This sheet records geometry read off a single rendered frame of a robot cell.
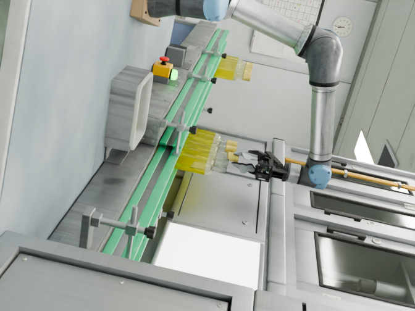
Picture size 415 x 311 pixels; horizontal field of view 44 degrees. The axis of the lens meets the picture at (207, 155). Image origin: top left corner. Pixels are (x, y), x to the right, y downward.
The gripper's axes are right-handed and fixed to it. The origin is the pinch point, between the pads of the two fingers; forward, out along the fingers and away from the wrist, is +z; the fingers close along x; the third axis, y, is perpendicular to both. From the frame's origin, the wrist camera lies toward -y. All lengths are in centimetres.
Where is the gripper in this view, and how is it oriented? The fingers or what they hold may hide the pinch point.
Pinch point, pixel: (236, 158)
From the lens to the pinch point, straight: 198.4
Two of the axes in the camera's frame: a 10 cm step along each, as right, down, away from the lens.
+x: -1.8, 8.8, 4.5
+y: -1.2, 4.3, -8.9
